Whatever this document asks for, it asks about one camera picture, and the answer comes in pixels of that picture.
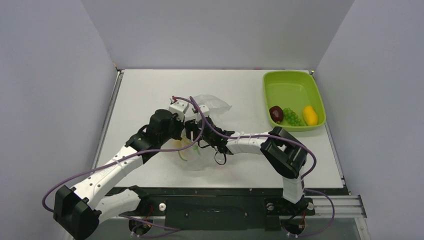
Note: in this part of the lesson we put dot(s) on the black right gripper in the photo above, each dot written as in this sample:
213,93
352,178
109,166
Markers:
192,133

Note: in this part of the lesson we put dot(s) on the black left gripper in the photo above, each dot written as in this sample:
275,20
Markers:
180,125

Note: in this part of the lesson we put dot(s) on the clear plastic bag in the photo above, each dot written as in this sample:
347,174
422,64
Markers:
200,156

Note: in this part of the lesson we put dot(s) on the red fake fruit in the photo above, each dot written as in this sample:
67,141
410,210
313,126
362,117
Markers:
276,114

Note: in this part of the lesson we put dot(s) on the green fake grapes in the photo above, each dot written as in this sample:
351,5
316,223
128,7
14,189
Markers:
292,118

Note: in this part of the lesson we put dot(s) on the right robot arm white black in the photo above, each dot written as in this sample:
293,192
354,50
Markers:
284,152

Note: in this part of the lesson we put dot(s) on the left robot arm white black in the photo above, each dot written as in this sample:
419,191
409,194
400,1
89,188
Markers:
76,209

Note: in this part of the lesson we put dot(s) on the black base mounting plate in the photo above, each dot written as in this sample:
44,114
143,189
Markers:
220,209

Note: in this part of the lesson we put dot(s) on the green plastic tray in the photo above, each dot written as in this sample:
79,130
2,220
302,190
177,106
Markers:
293,90

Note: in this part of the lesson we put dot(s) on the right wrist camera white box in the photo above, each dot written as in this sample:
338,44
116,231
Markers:
202,111

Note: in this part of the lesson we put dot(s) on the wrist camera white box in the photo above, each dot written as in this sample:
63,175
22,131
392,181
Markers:
178,107
202,111

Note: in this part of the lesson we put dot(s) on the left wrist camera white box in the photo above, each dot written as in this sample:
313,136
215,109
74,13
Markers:
178,107

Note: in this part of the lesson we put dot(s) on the aluminium table rail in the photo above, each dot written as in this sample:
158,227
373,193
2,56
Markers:
105,126

